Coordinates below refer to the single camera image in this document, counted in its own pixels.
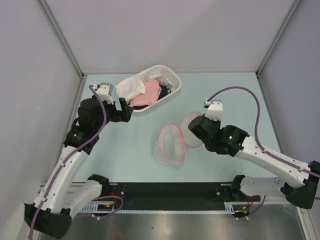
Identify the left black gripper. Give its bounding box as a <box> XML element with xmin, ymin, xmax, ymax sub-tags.
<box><xmin>93</xmin><ymin>97</ymin><xmax>133</xmax><ymax>131</ymax></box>

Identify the white bra from bag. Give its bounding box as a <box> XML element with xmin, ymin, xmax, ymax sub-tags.
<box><xmin>115</xmin><ymin>75</ymin><xmax>146</xmax><ymax>102</ymax></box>

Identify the pink bra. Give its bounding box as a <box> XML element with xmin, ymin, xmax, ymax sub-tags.
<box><xmin>130</xmin><ymin>80</ymin><xmax>162</xmax><ymax>107</ymax></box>

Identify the pink mesh laundry bag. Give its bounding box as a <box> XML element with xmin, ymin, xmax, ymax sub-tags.
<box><xmin>154</xmin><ymin>111</ymin><xmax>203</xmax><ymax>166</ymax></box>

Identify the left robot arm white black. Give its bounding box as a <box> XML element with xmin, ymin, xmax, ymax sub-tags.
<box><xmin>24</xmin><ymin>96</ymin><xmax>133</xmax><ymax>239</ymax></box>

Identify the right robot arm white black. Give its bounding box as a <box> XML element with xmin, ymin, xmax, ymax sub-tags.
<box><xmin>188</xmin><ymin>115</ymin><xmax>320</xmax><ymax>210</ymax></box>

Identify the dark blue bra in basket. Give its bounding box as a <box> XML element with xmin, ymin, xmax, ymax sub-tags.
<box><xmin>133</xmin><ymin>85</ymin><xmax>171</xmax><ymax>110</ymax></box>

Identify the white bra in basket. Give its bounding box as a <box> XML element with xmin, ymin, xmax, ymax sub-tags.
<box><xmin>148</xmin><ymin>72</ymin><xmax>173</xmax><ymax>88</ymax></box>

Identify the white plastic perforated basket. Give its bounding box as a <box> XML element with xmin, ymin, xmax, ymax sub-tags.
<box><xmin>116</xmin><ymin>65</ymin><xmax>182</xmax><ymax>116</ymax></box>

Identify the white object bottom left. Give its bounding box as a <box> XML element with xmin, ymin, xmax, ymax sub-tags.
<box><xmin>2</xmin><ymin>203</ymin><xmax>29</xmax><ymax>240</ymax></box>

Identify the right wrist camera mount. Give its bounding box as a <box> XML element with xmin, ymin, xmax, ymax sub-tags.
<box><xmin>204</xmin><ymin>99</ymin><xmax>223</xmax><ymax>122</ymax></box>

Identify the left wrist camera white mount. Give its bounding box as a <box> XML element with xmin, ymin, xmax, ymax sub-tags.
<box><xmin>91</xmin><ymin>82</ymin><xmax>114</xmax><ymax>105</ymax></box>

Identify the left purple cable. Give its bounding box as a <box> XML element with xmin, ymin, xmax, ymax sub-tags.
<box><xmin>28</xmin><ymin>84</ymin><xmax>109</xmax><ymax>240</ymax></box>

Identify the purple cable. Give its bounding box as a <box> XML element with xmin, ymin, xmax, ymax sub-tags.
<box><xmin>207</xmin><ymin>86</ymin><xmax>320</xmax><ymax>202</ymax></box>
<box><xmin>28</xmin><ymin>84</ymin><xmax>109</xmax><ymax>240</ymax></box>

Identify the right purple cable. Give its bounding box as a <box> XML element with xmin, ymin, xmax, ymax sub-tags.
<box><xmin>207</xmin><ymin>86</ymin><xmax>320</xmax><ymax>202</ymax></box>

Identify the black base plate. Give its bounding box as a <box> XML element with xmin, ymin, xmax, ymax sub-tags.
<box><xmin>100</xmin><ymin>182</ymin><xmax>261</xmax><ymax>212</ymax></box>

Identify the white cable duct strip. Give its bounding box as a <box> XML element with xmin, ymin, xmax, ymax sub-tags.
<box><xmin>79</xmin><ymin>203</ymin><xmax>249</xmax><ymax>215</ymax></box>

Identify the left aluminium corner post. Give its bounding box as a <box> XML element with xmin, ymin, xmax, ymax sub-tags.
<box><xmin>37</xmin><ymin>0</ymin><xmax>86</xmax><ymax>80</ymax></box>

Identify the aluminium corner post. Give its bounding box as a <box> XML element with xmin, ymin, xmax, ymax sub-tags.
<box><xmin>37</xmin><ymin>0</ymin><xmax>86</xmax><ymax>80</ymax></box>
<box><xmin>257</xmin><ymin>0</ymin><xmax>303</xmax><ymax>76</ymax></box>

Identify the right aluminium corner post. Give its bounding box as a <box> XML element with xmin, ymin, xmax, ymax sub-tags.
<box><xmin>257</xmin><ymin>0</ymin><xmax>303</xmax><ymax>76</ymax></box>

